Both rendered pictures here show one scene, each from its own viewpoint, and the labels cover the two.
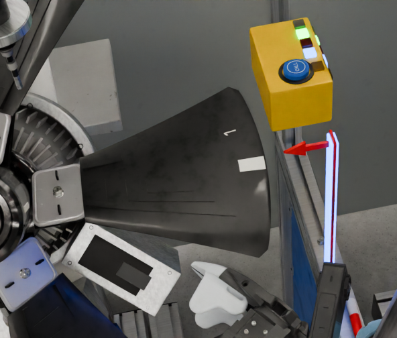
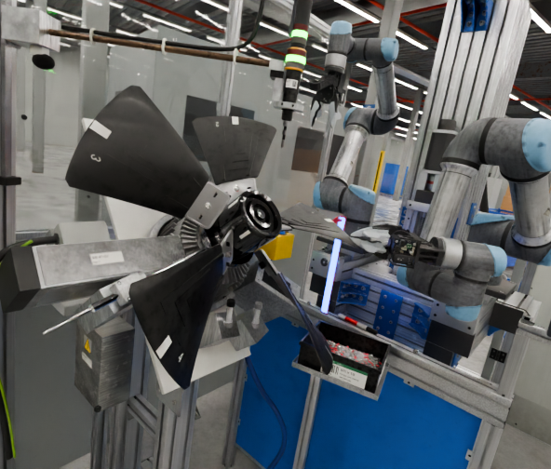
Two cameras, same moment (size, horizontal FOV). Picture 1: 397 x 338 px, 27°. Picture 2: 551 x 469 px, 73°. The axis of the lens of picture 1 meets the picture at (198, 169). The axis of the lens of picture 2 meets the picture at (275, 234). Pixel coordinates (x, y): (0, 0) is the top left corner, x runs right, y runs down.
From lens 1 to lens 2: 1.04 m
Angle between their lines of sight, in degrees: 54
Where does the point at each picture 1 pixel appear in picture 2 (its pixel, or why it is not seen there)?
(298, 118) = (282, 253)
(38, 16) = (254, 142)
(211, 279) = (368, 231)
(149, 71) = not seen: hidden behind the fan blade
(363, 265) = not seen: hidden behind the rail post
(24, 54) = (253, 154)
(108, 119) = not seen: hidden behind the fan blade
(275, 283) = (195, 434)
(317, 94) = (289, 241)
